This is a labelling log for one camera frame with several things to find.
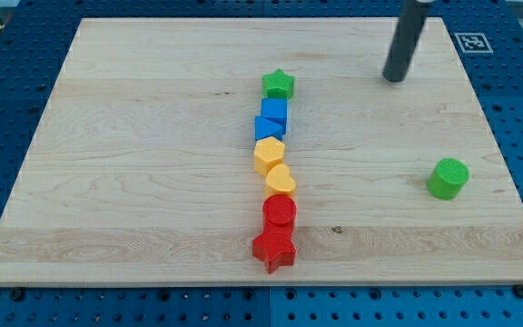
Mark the yellow heart block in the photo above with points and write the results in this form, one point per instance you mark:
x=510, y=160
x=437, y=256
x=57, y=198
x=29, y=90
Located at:
x=280, y=182

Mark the yellow hexagon block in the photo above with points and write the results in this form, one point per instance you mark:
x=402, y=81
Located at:
x=268, y=152

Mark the green cylinder block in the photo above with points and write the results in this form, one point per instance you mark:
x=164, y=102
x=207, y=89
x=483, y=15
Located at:
x=447, y=178

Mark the blue triangle block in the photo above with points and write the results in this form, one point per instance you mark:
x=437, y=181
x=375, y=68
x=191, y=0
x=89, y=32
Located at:
x=264, y=128

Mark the red cylinder block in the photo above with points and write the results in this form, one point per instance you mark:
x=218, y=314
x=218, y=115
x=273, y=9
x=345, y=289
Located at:
x=279, y=210

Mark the blue cube block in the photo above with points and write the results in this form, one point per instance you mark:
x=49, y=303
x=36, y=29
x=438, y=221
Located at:
x=276, y=110

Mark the green star block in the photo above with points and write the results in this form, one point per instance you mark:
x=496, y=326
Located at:
x=278, y=85

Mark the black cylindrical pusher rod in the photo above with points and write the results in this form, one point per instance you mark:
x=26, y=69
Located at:
x=413, y=16

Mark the red star block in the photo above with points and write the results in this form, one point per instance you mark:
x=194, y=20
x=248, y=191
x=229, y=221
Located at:
x=274, y=247

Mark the white fiducial marker tag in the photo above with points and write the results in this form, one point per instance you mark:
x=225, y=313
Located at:
x=473, y=43

